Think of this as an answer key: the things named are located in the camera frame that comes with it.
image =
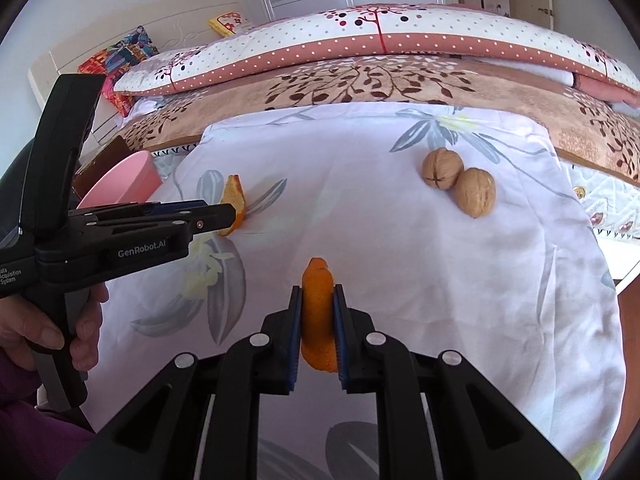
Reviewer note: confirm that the pink plastic bucket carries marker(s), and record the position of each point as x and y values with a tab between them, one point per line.
133	180

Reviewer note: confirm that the white floral sheet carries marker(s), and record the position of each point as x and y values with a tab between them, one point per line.
523	293

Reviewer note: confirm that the yellow red small pillow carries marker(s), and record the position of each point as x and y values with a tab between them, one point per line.
230	24

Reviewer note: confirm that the colourful patterned pillow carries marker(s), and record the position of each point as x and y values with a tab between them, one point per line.
115	60

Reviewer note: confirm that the white dotted folded quilt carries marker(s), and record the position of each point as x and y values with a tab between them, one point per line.
379	29

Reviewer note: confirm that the brown leaf pattern blanket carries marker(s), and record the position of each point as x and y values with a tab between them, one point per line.
582	129

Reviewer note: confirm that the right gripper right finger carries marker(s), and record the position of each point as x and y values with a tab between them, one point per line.
372	362

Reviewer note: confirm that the dark wooden nightstand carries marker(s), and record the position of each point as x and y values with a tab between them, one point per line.
109	156

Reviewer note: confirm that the person's left hand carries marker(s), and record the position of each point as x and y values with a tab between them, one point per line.
21	323

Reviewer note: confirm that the purple sleeve forearm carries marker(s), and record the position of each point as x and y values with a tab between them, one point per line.
33	445

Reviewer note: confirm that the beige wooden headboard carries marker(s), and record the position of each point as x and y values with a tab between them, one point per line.
153	123

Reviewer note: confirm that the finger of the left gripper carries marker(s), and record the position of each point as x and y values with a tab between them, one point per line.
179	206
211	218

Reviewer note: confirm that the left walnut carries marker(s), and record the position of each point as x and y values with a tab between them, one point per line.
441	169

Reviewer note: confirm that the right walnut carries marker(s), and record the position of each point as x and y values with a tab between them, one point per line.
475	192

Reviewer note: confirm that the walnut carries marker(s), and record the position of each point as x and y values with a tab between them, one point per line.
441	169
475	192

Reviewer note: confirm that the orange peel piece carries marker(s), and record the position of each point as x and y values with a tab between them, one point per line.
234	195
318	340

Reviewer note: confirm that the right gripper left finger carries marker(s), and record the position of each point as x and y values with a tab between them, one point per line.
262	364

